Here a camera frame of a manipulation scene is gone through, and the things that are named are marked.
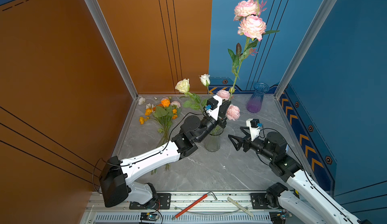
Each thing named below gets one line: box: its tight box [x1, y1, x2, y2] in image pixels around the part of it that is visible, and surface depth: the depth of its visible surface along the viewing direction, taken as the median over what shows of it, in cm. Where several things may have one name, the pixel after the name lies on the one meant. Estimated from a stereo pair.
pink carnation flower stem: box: [216, 89, 241, 122], surface depth 72 cm
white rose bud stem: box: [198, 73, 211, 95], surface depth 73 cm
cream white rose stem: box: [174, 78, 209, 112], surface depth 70 cm
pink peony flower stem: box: [227, 0, 281, 101], surface depth 41 cm
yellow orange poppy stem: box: [139, 107, 153, 125], surface depth 108 cm
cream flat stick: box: [226, 196, 254, 217], surface depth 74 cm
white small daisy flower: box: [138, 96, 146, 105], surface depth 111 cm
